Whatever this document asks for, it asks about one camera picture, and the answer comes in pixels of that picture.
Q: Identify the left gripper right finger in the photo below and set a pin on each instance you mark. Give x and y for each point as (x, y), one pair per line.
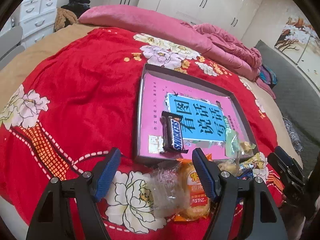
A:
(261, 218)

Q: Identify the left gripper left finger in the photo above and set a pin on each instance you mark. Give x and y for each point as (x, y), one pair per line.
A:
(52, 216)

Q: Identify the light green snack packet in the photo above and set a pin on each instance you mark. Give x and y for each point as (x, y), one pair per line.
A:
(237, 149)

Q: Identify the clear candy packet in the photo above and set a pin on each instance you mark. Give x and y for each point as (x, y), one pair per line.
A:
(165, 183)

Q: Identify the Snickers chocolate bar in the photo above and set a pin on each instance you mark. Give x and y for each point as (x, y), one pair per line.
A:
(172, 133)

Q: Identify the patterned grey pillow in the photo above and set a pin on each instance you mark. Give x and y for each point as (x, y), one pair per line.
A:
(294, 137)

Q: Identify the yellow cartoon snack packet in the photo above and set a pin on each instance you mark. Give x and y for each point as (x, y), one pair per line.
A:
(257, 163)

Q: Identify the blue Oreo cookie packet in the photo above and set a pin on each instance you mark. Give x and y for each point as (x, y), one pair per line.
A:
(248, 175)

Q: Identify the orange rice cracker packet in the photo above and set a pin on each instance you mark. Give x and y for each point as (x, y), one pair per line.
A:
(197, 204)

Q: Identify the grey padded headboard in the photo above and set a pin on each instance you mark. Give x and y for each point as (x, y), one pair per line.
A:
(297, 101)

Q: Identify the blue purple folded clothes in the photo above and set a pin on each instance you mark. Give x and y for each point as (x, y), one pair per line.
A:
(268, 76)

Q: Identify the pink and blue book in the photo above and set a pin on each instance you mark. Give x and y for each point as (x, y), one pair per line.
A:
(190, 119)

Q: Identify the red floral blanket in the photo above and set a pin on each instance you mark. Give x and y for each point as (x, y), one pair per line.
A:
(127, 208)

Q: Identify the grey shallow box tray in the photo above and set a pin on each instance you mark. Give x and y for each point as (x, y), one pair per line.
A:
(190, 114)

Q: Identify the pink quilt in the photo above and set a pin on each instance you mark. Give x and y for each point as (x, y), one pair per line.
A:
(211, 41)

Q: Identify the grey chair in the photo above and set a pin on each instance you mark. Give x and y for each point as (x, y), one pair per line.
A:
(11, 45)

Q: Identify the brown fuzzy blanket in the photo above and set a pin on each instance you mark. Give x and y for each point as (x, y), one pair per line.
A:
(64, 18)

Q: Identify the white drawer chest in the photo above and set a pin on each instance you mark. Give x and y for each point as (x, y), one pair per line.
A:
(37, 19)

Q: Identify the dark clothes pile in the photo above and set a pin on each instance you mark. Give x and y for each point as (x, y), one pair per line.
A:
(78, 7)

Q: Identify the floral wall painting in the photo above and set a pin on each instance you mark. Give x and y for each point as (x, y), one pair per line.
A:
(300, 43)

